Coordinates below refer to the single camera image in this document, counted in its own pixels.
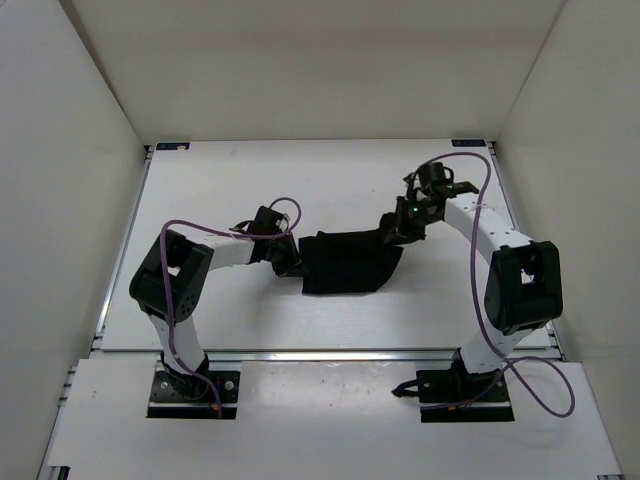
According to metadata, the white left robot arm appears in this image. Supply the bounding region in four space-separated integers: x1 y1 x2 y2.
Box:
129 204 302 398

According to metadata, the aluminium left side rail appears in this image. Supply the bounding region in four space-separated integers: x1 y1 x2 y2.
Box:
90 144 155 351

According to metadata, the black skirt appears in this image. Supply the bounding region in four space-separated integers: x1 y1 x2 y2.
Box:
298 226 403 296

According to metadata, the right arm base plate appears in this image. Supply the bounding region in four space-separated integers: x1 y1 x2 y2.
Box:
391 364 515 424

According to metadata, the aluminium right side rail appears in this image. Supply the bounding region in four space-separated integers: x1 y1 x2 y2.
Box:
488 141 565 361

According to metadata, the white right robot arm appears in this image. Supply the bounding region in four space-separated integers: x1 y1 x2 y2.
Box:
381 159 563 401

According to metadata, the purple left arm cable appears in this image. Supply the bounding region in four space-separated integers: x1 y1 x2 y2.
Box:
160 197 303 371

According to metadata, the aluminium front rail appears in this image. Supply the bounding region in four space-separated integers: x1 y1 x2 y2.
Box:
206 349 455 362

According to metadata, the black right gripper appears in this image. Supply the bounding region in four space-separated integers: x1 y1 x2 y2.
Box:
383 197 439 248

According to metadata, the right blue corner label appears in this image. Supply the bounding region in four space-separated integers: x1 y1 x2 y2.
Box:
451 139 486 148

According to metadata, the aluminium rail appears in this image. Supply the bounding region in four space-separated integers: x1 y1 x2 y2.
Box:
206 349 455 362
488 141 565 361
90 144 155 351

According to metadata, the left blue corner label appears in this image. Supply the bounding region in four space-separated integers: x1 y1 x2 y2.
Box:
155 142 190 151

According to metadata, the blue corner label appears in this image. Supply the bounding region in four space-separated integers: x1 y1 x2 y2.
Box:
155 142 190 151
451 139 486 148

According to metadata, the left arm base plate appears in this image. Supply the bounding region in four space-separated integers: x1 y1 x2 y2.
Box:
146 363 241 420

